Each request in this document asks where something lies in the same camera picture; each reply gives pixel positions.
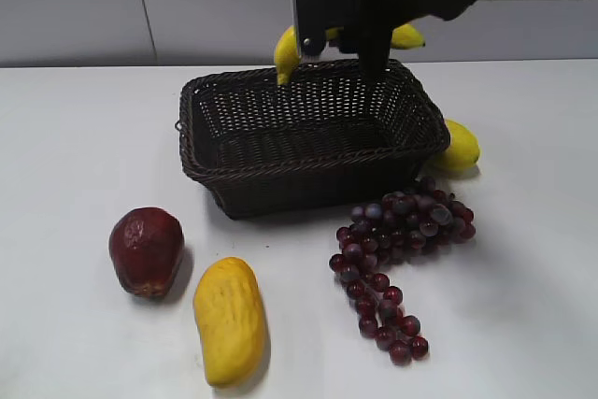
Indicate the yellow mango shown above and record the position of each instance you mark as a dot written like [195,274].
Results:
[230,318]

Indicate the dark woven rectangular basket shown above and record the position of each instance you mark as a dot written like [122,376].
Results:
[325,139]

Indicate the dark red pear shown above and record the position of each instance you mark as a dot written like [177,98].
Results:
[146,247]

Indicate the yellow banana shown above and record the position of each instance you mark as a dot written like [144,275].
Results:
[287,58]

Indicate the purple grape bunch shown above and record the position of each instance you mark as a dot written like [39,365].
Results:
[415,221]

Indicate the yellow lemon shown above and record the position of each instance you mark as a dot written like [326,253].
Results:
[462,153]

